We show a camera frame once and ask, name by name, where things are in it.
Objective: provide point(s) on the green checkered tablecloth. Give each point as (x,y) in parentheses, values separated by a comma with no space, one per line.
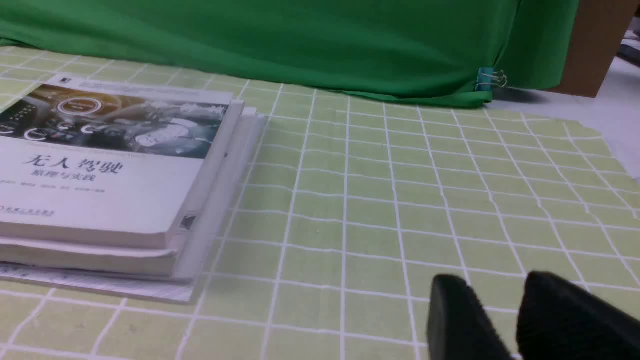
(348,209)

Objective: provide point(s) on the teal binder clip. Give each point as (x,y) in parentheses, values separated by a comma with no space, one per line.
(488,79)

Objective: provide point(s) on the white self-driving textbook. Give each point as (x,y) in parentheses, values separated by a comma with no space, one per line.
(105,163)

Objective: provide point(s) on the green backdrop cloth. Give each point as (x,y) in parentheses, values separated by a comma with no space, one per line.
(417,52)

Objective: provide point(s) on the white book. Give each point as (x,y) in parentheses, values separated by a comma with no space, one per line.
(200,238)
(116,260)

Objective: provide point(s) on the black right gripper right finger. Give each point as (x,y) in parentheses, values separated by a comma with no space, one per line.
(559,320)

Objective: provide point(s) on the white bottom book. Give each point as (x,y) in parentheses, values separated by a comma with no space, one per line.
(200,238)

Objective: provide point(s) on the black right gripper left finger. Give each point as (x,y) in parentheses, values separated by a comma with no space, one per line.
(457,327)

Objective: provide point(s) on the white middle book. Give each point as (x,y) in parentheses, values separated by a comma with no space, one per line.
(116,260)

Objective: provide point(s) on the brown cardboard box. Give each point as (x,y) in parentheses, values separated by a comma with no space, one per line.
(598,31)

